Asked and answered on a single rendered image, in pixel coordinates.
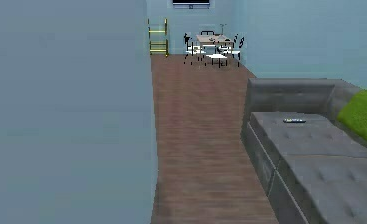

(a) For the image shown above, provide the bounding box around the dark window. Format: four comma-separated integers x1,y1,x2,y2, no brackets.
172,0,211,9

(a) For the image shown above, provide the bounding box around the grey sofa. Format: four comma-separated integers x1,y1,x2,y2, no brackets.
240,77,367,224

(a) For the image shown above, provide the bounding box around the light wooden dining table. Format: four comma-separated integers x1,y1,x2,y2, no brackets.
195,33,235,58

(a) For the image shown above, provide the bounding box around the gold shelf rack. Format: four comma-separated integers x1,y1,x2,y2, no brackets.
147,18,170,58

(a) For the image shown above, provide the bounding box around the green pillow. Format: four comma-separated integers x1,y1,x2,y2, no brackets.
336,89,367,146

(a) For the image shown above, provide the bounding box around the dark remote control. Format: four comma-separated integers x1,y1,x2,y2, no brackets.
283,117,307,124

